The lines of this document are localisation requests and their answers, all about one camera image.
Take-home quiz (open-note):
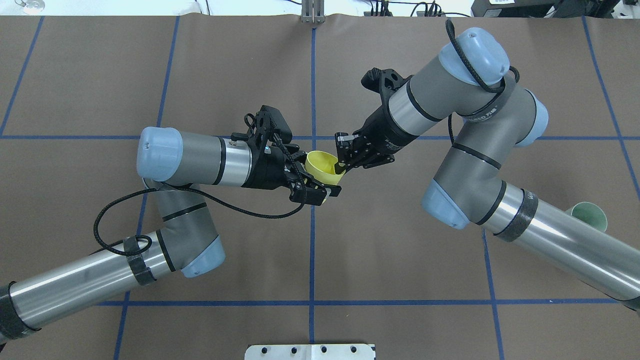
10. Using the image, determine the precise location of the green cup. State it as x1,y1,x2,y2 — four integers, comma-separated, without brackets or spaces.
566,202,608,233

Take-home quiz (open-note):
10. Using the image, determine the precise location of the aluminium frame post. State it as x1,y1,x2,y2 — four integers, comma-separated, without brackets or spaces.
298,0,326,25

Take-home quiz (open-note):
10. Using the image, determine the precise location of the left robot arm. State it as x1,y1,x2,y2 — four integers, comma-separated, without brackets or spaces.
1,125,341,344

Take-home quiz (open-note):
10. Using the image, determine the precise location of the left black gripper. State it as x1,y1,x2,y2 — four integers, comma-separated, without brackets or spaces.
242,140,342,207

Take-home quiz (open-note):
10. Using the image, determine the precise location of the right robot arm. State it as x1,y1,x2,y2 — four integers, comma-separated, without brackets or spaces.
333,19,640,312

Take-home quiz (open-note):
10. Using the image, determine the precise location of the yellow cup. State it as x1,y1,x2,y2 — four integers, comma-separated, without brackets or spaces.
304,150,344,186

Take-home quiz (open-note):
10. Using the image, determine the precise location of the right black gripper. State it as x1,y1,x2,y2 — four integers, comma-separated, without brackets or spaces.
334,107,416,173

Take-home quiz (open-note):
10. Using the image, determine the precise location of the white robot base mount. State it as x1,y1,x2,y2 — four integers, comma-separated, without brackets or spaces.
244,343,377,360

